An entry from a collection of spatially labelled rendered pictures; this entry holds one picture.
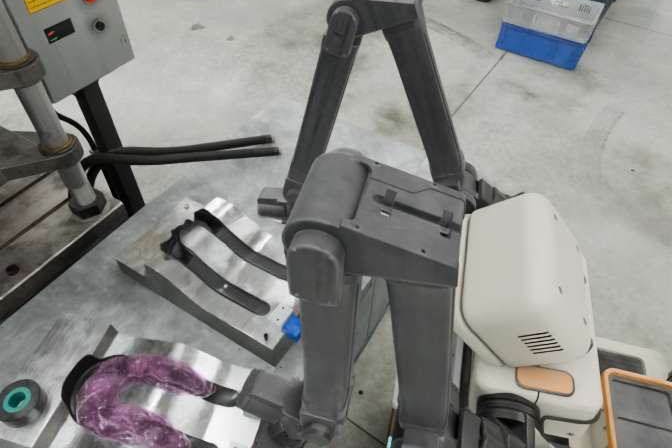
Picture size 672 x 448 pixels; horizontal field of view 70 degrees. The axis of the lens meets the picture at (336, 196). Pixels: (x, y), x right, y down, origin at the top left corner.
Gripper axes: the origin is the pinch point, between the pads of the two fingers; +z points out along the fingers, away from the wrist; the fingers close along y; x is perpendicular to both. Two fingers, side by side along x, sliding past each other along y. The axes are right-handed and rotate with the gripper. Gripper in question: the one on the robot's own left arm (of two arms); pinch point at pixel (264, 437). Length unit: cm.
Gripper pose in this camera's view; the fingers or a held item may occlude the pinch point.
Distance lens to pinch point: 92.9
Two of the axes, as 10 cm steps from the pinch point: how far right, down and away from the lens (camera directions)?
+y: -2.5, 6.9, -6.8
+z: -4.5, 5.4, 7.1
